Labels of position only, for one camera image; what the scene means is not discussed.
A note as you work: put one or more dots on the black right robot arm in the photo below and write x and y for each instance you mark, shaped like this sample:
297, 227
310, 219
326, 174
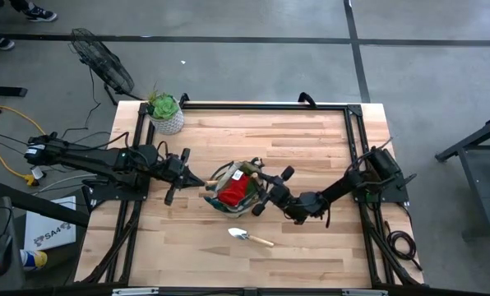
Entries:
339, 191

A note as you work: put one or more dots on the beige green gardening bag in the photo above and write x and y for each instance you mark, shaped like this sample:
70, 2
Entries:
230, 210

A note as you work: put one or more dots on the black aluminium table frame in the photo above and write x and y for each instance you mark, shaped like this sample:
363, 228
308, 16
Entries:
362, 131

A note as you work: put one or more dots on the blue yellow object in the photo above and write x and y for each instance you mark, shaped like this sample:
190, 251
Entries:
35, 260

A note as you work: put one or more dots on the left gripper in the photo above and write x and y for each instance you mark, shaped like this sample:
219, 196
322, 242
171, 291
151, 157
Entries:
173, 172

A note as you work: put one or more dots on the white box with logo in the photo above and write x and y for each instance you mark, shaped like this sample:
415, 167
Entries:
49, 222

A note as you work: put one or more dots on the red gardening glove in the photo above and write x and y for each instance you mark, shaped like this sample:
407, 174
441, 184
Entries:
232, 193

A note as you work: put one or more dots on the succulent in white patterned pot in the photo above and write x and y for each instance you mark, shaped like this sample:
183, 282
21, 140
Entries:
167, 119

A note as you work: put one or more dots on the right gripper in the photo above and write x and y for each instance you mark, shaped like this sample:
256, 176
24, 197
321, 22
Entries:
278, 191

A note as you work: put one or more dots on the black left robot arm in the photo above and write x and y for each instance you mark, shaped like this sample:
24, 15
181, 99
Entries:
97, 158

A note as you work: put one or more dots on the silver metal bracket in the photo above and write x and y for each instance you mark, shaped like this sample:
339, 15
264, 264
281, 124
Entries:
134, 291
364, 292

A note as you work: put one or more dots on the black floor fan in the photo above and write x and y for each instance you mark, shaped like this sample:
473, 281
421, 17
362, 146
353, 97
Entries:
101, 61

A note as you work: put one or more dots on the black metal stand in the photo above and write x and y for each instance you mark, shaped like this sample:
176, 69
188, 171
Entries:
475, 177

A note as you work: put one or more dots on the black desk beam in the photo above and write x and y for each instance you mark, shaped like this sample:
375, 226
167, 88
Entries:
39, 203

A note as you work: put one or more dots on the black floor bar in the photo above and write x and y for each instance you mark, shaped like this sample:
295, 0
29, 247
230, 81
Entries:
2, 91

